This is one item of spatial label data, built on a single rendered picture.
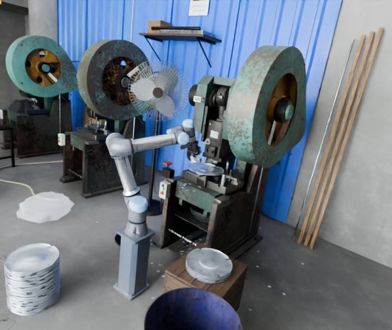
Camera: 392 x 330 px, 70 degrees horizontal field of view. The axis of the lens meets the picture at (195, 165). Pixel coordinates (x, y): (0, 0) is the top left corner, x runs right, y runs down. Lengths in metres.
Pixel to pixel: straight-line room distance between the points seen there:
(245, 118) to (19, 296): 1.68
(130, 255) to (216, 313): 0.69
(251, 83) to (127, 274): 1.45
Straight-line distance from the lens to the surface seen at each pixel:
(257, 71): 1.76
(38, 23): 6.74
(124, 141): 1.68
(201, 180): 2.24
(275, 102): 2.01
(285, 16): 3.40
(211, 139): 2.24
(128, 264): 1.99
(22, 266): 2.00
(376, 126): 3.07
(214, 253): 1.94
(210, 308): 1.56
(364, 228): 3.28
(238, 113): 1.73
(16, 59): 4.51
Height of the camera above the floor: 1.46
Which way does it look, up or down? 17 degrees down
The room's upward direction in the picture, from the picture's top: 8 degrees clockwise
